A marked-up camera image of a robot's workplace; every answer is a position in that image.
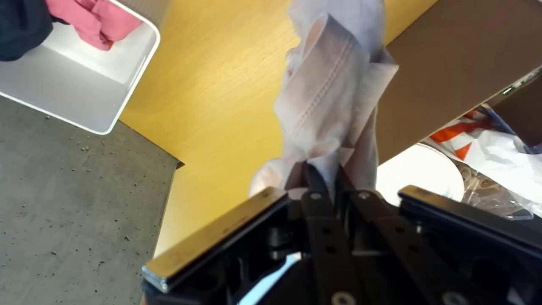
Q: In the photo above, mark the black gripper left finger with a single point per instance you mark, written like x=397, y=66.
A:
x=322, y=225

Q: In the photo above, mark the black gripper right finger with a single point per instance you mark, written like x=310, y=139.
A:
x=383, y=237

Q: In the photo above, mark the peach printed t-shirt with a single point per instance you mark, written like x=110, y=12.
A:
x=330, y=95

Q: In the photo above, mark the white paper plate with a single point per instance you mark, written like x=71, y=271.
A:
x=417, y=171

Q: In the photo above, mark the white crumpled plastic bag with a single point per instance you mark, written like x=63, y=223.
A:
x=502, y=157

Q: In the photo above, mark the brown cardboard box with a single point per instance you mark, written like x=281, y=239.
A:
x=446, y=68

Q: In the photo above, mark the concrete pillar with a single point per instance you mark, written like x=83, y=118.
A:
x=73, y=220

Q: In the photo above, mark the white plastic storage bin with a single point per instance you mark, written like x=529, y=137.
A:
x=78, y=84

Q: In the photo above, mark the pink cloth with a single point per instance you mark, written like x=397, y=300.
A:
x=93, y=18

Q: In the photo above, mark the black cloth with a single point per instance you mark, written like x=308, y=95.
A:
x=22, y=25

